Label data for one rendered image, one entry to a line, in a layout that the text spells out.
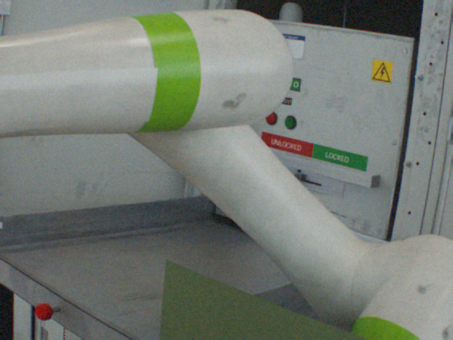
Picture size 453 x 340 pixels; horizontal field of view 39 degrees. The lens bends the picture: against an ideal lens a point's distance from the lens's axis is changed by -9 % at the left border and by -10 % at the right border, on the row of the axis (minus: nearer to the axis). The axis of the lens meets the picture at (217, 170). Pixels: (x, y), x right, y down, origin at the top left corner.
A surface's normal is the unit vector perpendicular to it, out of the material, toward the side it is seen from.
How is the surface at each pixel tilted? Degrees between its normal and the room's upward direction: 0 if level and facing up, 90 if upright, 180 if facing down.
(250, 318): 90
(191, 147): 114
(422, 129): 90
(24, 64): 62
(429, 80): 90
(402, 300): 42
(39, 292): 90
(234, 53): 71
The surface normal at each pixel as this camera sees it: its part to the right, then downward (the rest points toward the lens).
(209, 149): 0.25, 0.41
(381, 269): -0.73, -0.53
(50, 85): 0.51, 0.15
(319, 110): -0.67, 0.05
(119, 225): 0.73, 0.21
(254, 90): 0.53, 0.45
